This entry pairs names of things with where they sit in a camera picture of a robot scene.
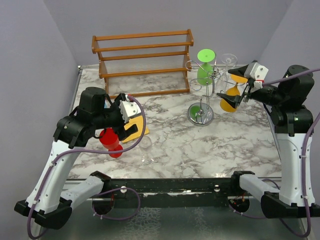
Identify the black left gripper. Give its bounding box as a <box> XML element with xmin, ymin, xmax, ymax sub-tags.
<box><xmin>94</xmin><ymin>94</ymin><xmax>139</xmax><ymax>139</ymax></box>

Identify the yellow plastic wine glass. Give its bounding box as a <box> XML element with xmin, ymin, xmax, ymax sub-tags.
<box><xmin>220</xmin><ymin>74</ymin><xmax>248</xmax><ymax>113</ymax></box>

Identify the red plastic wine glass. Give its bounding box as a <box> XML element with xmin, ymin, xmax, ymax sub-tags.
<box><xmin>99</xmin><ymin>128</ymin><xmax>123</xmax><ymax>152</ymax></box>

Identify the clear champagne flute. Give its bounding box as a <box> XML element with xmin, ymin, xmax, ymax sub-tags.
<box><xmin>215</xmin><ymin>53</ymin><xmax>238</xmax><ymax>93</ymax></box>

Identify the clear round wine glass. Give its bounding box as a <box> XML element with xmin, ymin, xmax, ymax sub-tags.
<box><xmin>138</xmin><ymin>136</ymin><xmax>155</xmax><ymax>165</ymax></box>

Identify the green plastic wine glass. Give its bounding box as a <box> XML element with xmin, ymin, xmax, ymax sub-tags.
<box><xmin>197</xmin><ymin>48</ymin><xmax>216</xmax><ymax>86</ymax></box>

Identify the blue plastic wine glass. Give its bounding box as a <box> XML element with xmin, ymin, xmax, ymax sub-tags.
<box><xmin>104</xmin><ymin>99</ymin><xmax>111</xmax><ymax>109</ymax></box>

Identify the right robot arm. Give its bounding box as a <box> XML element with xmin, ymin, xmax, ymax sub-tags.
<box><xmin>219</xmin><ymin>61</ymin><xmax>320</xmax><ymax>219</ymax></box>

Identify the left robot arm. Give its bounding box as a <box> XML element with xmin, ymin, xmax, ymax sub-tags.
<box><xmin>14</xmin><ymin>87</ymin><xmax>145</xmax><ymax>230</ymax></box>

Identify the chrome wine glass rack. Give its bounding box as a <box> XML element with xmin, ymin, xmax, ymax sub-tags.
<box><xmin>185</xmin><ymin>59</ymin><xmax>241</xmax><ymax>127</ymax></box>

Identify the wooden shelf rack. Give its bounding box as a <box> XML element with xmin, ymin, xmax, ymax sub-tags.
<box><xmin>91</xmin><ymin>29</ymin><xmax>194</xmax><ymax>97</ymax></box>

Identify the yellow book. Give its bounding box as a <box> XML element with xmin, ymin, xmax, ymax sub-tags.
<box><xmin>121</xmin><ymin>113</ymin><xmax>151</xmax><ymax>144</ymax></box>

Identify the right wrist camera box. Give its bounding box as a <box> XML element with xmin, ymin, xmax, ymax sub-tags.
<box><xmin>244</xmin><ymin>60</ymin><xmax>269</xmax><ymax>90</ymax></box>

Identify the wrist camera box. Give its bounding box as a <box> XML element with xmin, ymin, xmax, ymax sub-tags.
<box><xmin>119</xmin><ymin>100</ymin><xmax>141</xmax><ymax>124</ymax></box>
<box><xmin>244</xmin><ymin>60</ymin><xmax>269</xmax><ymax>90</ymax></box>

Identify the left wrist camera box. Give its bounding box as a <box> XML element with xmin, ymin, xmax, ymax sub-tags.
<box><xmin>119</xmin><ymin>100</ymin><xmax>141</xmax><ymax>124</ymax></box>

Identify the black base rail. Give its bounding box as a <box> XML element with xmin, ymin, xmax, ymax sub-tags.
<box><xmin>92</xmin><ymin>177</ymin><xmax>250</xmax><ymax>208</ymax></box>

